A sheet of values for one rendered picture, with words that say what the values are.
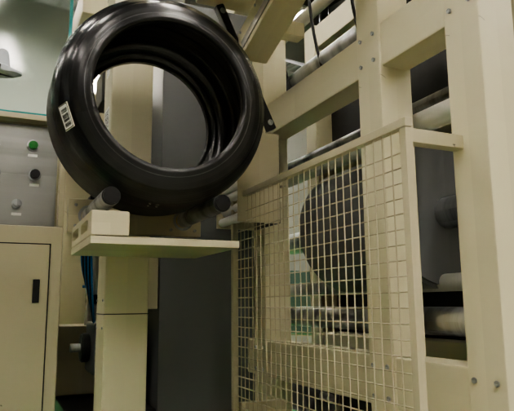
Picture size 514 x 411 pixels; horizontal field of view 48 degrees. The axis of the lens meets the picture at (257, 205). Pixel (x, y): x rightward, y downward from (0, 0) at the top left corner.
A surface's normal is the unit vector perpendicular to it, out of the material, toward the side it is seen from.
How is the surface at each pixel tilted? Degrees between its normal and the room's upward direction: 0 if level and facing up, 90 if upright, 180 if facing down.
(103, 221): 90
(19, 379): 90
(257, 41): 162
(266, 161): 90
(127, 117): 90
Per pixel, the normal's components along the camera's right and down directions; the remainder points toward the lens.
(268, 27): 0.14, 0.89
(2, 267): 0.41, -0.15
